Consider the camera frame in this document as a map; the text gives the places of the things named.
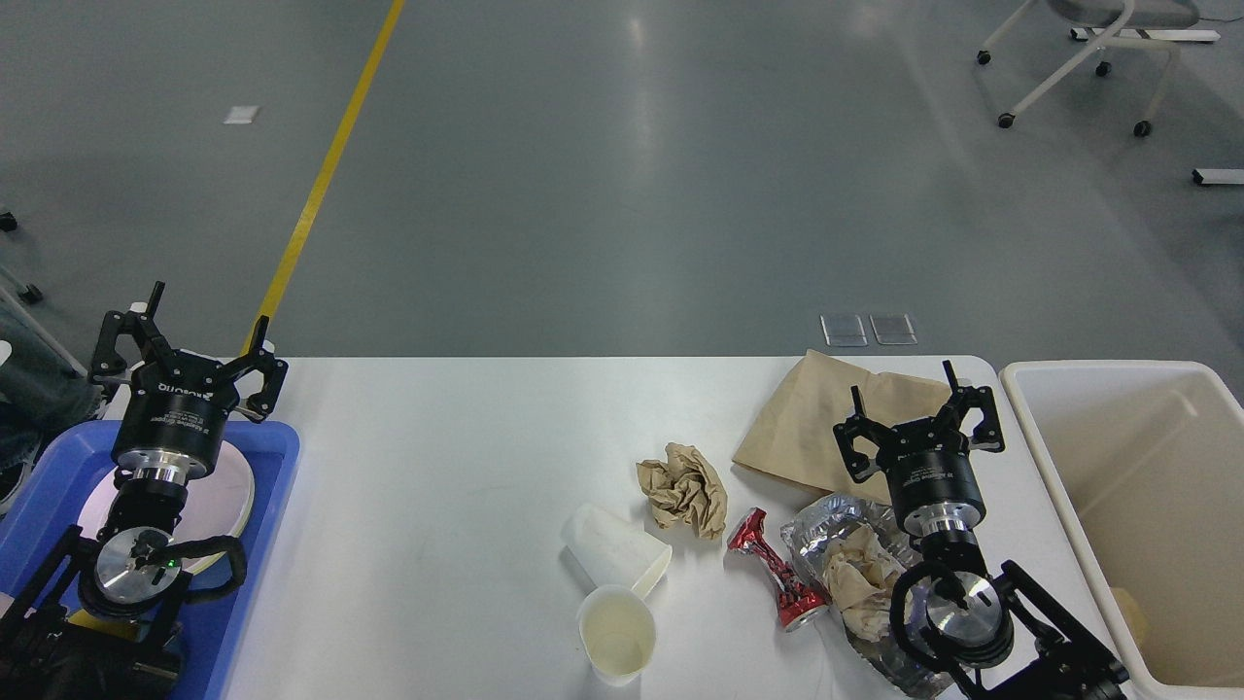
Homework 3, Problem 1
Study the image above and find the clear floor plate right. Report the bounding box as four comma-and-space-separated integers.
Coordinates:
868, 315, 918, 346

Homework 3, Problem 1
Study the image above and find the white paper cup lying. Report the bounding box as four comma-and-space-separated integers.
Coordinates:
561, 504, 673, 599

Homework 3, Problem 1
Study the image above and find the clear floor plate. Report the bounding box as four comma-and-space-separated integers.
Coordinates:
868, 315, 918, 346
820, 313, 868, 347

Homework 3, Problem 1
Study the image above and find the white paper cup upright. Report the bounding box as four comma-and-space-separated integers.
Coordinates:
576, 584, 657, 688

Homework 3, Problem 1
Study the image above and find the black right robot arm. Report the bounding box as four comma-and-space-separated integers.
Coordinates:
833, 362, 1130, 699

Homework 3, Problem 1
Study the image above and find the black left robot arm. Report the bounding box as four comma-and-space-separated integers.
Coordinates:
2, 282, 289, 699

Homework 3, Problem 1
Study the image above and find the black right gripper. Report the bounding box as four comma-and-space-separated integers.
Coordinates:
833, 361, 1006, 533

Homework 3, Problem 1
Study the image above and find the crumpled tissue in bag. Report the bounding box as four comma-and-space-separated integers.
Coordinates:
816, 523, 921, 643

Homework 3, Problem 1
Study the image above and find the pink plate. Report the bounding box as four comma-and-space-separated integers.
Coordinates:
76, 441, 255, 541

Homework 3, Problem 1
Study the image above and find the light green plate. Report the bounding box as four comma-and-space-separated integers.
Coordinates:
175, 441, 255, 542

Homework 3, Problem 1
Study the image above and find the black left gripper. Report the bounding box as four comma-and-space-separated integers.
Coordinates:
87, 282, 290, 482

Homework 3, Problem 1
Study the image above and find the crumpled brown paper ball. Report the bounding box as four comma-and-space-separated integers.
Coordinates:
636, 441, 728, 541

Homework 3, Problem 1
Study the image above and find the person in jeans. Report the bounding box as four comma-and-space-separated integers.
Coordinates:
1, 300, 109, 513

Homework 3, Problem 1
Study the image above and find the cream plastic bin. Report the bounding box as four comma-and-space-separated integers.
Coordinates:
1000, 361, 1243, 699

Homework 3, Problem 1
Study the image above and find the crushed red can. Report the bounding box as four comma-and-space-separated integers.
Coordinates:
726, 507, 829, 633

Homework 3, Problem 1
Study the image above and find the white bar on floor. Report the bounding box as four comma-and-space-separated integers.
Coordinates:
1191, 168, 1244, 187

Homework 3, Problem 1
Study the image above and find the flat brown paper bag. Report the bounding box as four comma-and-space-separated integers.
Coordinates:
731, 351, 950, 505

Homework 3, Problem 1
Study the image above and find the clear floor plate left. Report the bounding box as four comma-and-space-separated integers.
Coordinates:
820, 313, 868, 347

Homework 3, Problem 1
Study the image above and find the blue plastic tray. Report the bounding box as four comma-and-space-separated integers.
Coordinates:
1, 420, 299, 699

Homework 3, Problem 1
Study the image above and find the silver foil bag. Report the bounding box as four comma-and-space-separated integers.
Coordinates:
780, 495, 950, 699

